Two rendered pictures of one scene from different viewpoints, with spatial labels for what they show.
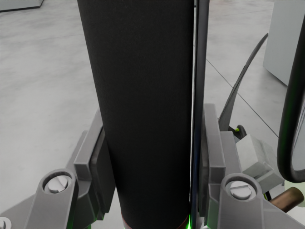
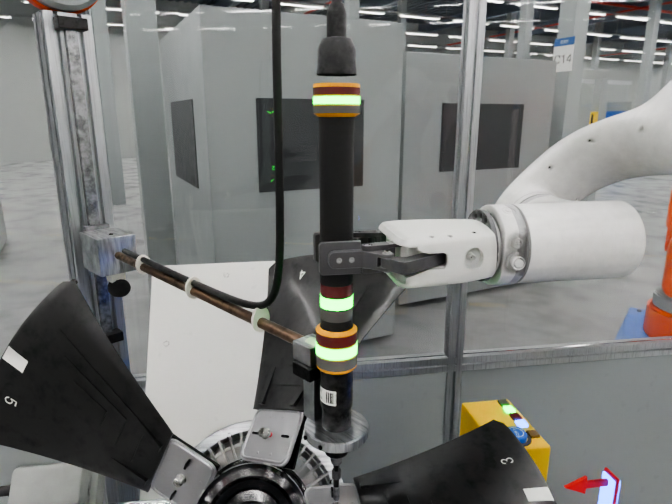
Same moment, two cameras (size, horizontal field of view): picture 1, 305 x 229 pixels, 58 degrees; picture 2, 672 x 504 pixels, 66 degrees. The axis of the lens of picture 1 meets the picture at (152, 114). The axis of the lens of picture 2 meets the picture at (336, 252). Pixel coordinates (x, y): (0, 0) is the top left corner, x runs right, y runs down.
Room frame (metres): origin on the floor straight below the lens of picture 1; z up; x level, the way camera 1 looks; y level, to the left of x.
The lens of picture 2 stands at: (0.23, 0.48, 1.62)
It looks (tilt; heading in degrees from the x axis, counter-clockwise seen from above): 15 degrees down; 253
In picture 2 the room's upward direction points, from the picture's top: straight up
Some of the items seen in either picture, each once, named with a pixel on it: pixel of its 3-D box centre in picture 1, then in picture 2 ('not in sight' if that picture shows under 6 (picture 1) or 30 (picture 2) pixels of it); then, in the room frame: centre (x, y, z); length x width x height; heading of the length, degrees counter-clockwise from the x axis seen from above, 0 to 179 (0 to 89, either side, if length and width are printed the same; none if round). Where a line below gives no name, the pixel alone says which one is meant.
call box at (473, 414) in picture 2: not in sight; (501, 446); (-0.31, -0.24, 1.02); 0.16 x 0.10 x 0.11; 82
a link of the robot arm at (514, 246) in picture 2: not in sight; (496, 245); (-0.08, 0.03, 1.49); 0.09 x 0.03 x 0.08; 82
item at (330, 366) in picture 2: not in sight; (336, 357); (0.08, 0.00, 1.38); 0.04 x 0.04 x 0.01
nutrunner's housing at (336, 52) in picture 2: not in sight; (336, 254); (0.08, 0.00, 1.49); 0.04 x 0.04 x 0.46
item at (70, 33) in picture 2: not in sight; (91, 192); (0.40, -0.60, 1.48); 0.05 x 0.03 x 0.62; 27
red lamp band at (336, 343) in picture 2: not in sight; (336, 334); (0.08, 0.00, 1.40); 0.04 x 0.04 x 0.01
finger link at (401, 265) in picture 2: not in sight; (415, 257); (0.02, 0.05, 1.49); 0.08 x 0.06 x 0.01; 52
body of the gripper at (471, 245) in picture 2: not in sight; (438, 247); (-0.02, 0.01, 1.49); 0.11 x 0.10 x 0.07; 172
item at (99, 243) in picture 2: not in sight; (107, 250); (0.37, -0.55, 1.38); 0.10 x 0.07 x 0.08; 117
